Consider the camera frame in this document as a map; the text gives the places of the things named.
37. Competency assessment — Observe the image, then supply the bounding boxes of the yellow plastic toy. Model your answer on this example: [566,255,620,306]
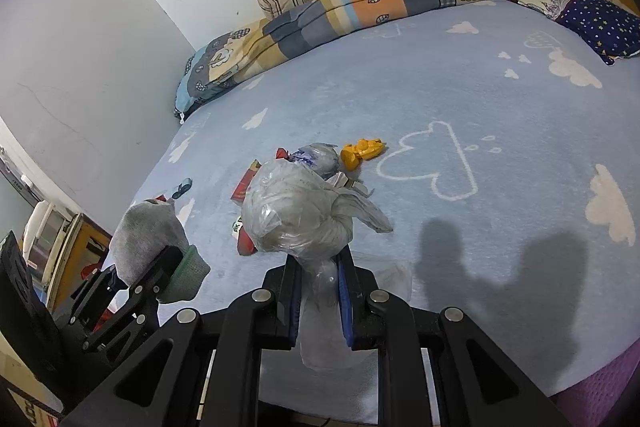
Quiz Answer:
[340,138,387,170]

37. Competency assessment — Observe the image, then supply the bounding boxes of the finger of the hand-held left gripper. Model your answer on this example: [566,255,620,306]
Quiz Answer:
[80,246,184,354]
[69,264,127,333]

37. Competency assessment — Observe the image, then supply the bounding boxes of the patchwork cartoon quilt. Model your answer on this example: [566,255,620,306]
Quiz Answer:
[173,0,569,124]

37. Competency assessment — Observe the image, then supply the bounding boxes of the clear plastic bag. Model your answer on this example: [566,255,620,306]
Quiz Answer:
[241,159,416,373]

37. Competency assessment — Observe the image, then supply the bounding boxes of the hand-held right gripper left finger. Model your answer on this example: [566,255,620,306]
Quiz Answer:
[60,254,303,427]

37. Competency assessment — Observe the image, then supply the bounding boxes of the purple textured mat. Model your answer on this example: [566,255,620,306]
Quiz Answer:
[554,339,640,427]

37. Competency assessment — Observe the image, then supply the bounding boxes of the grey blue plastic bag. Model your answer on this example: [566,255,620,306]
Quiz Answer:
[292,143,342,180]

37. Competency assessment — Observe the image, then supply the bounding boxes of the white plastic container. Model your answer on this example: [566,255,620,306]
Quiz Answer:
[22,200,67,269]

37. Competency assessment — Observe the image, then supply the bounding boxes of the wooden frame furniture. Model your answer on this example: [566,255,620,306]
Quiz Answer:
[44,212,114,313]

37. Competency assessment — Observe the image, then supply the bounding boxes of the grey sock with green cuff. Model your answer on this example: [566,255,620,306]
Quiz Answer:
[109,199,212,304]

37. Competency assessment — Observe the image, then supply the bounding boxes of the red cardboard box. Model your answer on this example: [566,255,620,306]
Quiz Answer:
[231,160,264,204]

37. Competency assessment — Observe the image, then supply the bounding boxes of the navy star print pillow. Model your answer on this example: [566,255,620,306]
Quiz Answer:
[502,0,640,66]

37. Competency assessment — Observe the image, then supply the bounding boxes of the grey cardboard piece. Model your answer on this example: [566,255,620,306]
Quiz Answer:
[325,171,374,198]

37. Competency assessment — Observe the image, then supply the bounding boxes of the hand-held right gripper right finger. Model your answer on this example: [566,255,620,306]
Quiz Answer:
[336,251,571,427]

